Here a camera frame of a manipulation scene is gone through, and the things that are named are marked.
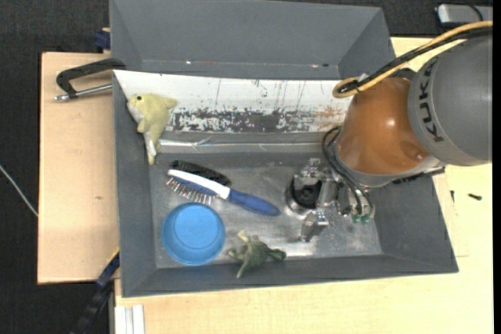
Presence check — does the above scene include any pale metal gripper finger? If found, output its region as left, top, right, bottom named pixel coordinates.
left=293, top=158, right=328, bottom=189
left=300, top=209, right=330, bottom=242

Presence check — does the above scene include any black and silver round thing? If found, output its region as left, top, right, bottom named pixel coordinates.
left=285, top=174, right=323, bottom=214

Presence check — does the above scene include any green toy dinosaur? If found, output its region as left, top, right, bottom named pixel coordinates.
left=226, top=229, right=287, bottom=279

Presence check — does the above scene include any blue and white two-sided brush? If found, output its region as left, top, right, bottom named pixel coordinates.
left=165, top=159, right=283, bottom=217

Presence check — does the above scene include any blue plastic bowl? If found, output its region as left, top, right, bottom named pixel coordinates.
left=160, top=201, right=227, bottom=267

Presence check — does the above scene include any grey metal bin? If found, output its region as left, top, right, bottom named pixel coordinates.
left=108, top=0, right=460, bottom=298

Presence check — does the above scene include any yellow-green plush toy animal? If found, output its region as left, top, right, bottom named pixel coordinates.
left=125, top=92, right=178, bottom=165

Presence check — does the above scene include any pale brown flat board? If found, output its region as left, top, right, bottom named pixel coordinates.
left=37, top=50, right=121, bottom=286

